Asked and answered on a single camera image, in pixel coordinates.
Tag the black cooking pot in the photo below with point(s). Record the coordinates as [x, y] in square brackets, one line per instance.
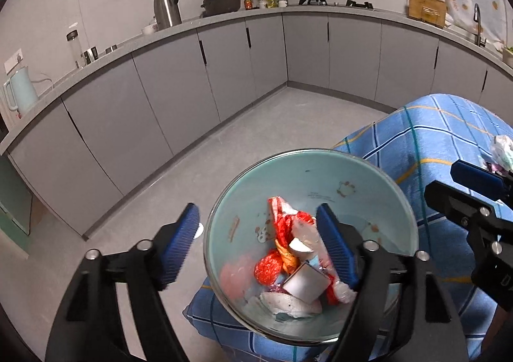
[220, 3]

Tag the white green crumpled plastic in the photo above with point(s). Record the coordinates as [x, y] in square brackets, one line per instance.
[503, 149]

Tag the glass jar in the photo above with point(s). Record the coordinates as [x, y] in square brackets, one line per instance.
[76, 49]

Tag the gas stove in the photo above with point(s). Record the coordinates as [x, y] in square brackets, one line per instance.
[356, 4]

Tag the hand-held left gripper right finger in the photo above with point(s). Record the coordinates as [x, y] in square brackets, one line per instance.
[338, 253]

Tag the white basin with greens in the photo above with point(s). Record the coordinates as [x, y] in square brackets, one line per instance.
[508, 55]

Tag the clear plastic wrapper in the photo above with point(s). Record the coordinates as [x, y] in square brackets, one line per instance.
[306, 233]

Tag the white paper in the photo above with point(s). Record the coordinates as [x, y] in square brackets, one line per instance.
[288, 302]

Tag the steel thermos jug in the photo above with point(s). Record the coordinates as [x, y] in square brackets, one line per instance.
[166, 7]

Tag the red wrapper with yellow print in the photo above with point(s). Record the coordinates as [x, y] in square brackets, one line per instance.
[285, 225]

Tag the blue checked tablecloth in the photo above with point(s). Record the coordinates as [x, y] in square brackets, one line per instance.
[433, 125]

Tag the light blue electric kettle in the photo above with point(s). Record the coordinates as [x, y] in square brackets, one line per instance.
[22, 91]

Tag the kitchen faucet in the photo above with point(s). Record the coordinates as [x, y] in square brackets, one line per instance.
[479, 29]

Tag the light green trash bin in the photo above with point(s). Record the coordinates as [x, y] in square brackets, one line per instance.
[320, 173]

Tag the orange snack wrapper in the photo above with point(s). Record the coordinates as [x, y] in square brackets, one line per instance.
[287, 260]

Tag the white cardboard box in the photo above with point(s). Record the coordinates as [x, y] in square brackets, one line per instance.
[305, 284]

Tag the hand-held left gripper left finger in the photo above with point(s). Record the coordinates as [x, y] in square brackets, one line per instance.
[180, 245]

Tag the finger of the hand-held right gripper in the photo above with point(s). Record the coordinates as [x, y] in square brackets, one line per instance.
[453, 199]
[477, 179]

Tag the grey kitchen cabinets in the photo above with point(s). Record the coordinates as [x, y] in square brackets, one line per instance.
[168, 85]

